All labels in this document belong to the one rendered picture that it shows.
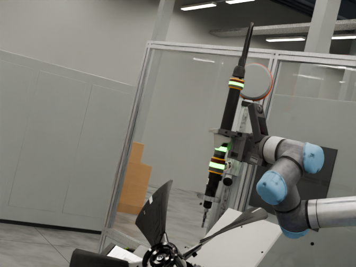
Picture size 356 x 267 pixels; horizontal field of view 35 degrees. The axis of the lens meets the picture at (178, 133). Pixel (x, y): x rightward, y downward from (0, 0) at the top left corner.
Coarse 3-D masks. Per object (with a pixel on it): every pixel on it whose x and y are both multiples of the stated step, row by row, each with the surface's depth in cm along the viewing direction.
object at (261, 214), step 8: (256, 208) 179; (240, 216) 183; (248, 216) 173; (256, 216) 169; (264, 216) 167; (232, 224) 172; (240, 224) 168; (216, 232) 172; (200, 240) 172; (208, 240) 176
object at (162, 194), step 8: (168, 184) 194; (160, 192) 196; (168, 192) 191; (160, 200) 192; (144, 208) 201; (152, 208) 195; (160, 208) 189; (152, 216) 192; (160, 216) 187; (136, 224) 202; (144, 224) 197; (152, 224) 191; (160, 224) 184; (144, 232) 196; (152, 232) 189; (160, 232) 182; (152, 240) 188; (160, 240) 181
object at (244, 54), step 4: (252, 24) 167; (248, 28) 166; (252, 28) 170; (248, 32) 165; (252, 32) 172; (248, 36) 165; (248, 40) 172; (244, 44) 164; (248, 44) 172; (244, 48) 164; (248, 48) 173; (244, 52) 164; (244, 56) 165; (244, 64) 173; (228, 164) 194; (232, 164) 211; (224, 168) 178; (228, 168) 211
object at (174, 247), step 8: (152, 248) 172; (160, 248) 171; (168, 248) 170; (176, 248) 168; (144, 256) 170; (152, 256) 170; (168, 256) 167; (176, 256) 165; (144, 264) 168; (152, 264) 167; (160, 264) 166; (168, 264) 164; (176, 264) 165; (184, 264) 169
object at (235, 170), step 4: (228, 160) 222; (232, 160) 221; (236, 164) 221; (240, 164) 221; (232, 168) 221; (236, 168) 221; (240, 168) 225; (224, 172) 222; (228, 172) 222; (232, 172) 221; (236, 172) 221
